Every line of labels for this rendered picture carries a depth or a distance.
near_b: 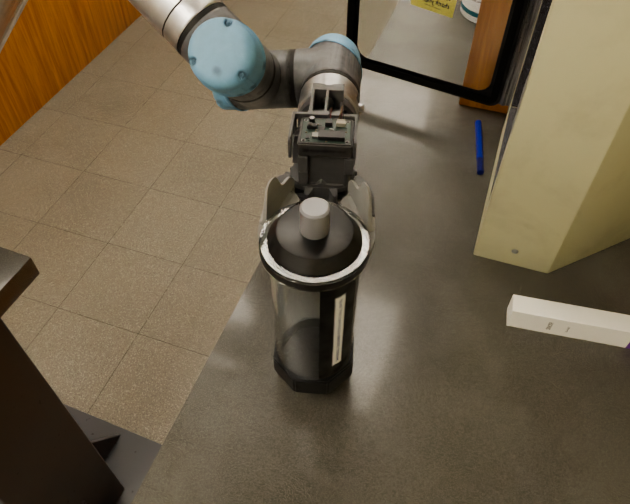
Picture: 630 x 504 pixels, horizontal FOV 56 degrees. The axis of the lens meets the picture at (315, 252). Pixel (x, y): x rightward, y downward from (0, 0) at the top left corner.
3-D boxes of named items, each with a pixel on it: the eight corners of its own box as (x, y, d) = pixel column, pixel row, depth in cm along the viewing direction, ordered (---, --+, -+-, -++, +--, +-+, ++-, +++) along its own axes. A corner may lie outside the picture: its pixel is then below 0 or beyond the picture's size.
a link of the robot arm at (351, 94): (300, 123, 77) (362, 126, 77) (296, 144, 74) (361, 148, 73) (299, 71, 71) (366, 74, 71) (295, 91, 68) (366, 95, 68)
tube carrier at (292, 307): (356, 397, 69) (369, 287, 53) (265, 390, 70) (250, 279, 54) (359, 320, 76) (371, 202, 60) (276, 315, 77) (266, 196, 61)
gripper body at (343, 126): (283, 143, 59) (295, 80, 68) (286, 207, 66) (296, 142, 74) (359, 147, 59) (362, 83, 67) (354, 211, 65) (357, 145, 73)
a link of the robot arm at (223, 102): (198, 39, 72) (287, 35, 71) (223, 57, 83) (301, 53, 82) (201, 105, 73) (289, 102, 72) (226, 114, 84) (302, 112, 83)
